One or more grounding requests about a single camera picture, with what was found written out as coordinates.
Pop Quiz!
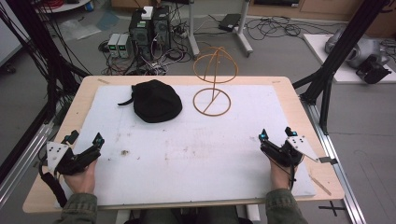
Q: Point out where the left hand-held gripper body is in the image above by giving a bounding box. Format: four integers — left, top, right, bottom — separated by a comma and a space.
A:
46, 141, 95, 176

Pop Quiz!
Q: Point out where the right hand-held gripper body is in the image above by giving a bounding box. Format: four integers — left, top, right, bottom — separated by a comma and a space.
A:
261, 134, 320, 168

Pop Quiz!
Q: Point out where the black cap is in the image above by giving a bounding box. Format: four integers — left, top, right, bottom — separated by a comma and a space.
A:
117, 78, 184, 124

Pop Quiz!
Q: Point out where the wooden wire hat stand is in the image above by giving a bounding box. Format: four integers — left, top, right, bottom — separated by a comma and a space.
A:
191, 46, 239, 118

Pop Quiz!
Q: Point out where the person's right hand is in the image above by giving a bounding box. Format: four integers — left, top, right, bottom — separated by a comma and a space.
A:
268, 158, 301, 191

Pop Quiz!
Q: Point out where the person's left hand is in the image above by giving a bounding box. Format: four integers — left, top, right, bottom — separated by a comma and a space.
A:
63, 159, 98, 195

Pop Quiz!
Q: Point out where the black tape strip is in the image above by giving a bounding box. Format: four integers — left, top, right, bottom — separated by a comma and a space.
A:
318, 156, 339, 165

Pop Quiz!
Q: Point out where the thin wooden stick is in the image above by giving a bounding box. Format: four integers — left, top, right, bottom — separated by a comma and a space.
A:
308, 175, 332, 197

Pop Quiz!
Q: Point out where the white foam mat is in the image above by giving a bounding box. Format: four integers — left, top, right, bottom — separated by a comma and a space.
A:
54, 83, 318, 209

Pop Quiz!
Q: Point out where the white floor board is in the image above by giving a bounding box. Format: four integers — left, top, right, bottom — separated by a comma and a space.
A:
303, 33, 396, 85

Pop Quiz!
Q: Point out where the grey power supply unit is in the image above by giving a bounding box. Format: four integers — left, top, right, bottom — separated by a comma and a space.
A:
117, 34, 134, 60
106, 33, 122, 59

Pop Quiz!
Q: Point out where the black device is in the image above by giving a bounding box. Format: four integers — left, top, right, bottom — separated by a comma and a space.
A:
355, 53, 393, 85

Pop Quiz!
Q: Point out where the clear plastic sheet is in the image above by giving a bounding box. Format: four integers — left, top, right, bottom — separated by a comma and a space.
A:
57, 18, 103, 42

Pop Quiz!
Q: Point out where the grey rounded device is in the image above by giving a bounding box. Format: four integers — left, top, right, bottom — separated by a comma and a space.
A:
324, 28, 390, 70

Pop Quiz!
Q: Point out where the black computer tower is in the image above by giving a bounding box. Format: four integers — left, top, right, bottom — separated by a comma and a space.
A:
128, 8, 156, 61
151, 5, 173, 51

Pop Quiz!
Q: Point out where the flat black box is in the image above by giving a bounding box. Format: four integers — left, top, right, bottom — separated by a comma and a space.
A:
218, 12, 243, 33

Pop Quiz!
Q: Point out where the round white table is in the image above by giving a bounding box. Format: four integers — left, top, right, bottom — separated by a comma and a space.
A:
34, 0, 95, 14

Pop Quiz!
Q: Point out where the small white box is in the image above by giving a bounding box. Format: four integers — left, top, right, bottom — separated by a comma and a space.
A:
141, 6, 154, 21

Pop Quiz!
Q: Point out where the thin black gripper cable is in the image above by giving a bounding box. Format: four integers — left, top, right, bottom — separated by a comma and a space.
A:
287, 155, 297, 191

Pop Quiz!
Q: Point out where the black sleeved gripper cable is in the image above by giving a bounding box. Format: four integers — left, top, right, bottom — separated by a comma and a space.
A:
36, 146, 69, 209

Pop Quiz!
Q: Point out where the aluminium rail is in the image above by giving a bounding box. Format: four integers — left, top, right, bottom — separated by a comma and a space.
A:
0, 121, 58, 209
299, 95, 368, 224

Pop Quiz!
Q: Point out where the black metal frame with cables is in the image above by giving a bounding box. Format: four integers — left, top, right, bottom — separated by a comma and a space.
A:
0, 0, 92, 185

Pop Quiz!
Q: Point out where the black metal frame post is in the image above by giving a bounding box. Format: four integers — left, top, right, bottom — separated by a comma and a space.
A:
291, 0, 390, 136

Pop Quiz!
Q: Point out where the tangle of black floor cables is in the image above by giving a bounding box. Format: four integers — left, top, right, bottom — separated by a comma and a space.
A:
245, 14, 341, 42

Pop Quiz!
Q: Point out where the tangle of computer cables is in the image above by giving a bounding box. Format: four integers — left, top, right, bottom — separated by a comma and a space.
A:
98, 39, 194, 77

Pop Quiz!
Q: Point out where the white desk frame leg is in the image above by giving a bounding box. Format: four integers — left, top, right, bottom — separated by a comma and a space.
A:
186, 0, 201, 60
233, 0, 255, 58

